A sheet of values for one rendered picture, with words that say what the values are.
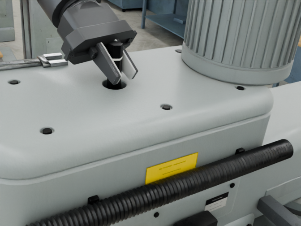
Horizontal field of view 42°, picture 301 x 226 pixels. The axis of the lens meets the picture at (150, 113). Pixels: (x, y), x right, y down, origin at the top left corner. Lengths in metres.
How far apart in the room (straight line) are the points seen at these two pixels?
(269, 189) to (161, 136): 0.38
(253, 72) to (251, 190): 0.25
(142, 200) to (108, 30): 0.25
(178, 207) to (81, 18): 0.33
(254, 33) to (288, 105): 0.34
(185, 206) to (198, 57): 0.25
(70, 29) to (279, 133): 0.46
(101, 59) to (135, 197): 0.20
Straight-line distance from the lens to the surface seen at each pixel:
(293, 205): 0.99
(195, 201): 0.67
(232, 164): 0.61
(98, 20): 0.60
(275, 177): 0.83
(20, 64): 0.65
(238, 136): 0.63
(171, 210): 0.65
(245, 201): 0.80
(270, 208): 0.82
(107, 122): 0.50
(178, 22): 6.93
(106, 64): 0.57
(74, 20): 0.58
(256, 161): 0.64
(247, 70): 0.65
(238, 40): 0.63
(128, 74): 0.59
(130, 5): 8.10
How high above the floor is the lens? 2.15
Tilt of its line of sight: 29 degrees down
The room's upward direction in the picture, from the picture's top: 6 degrees clockwise
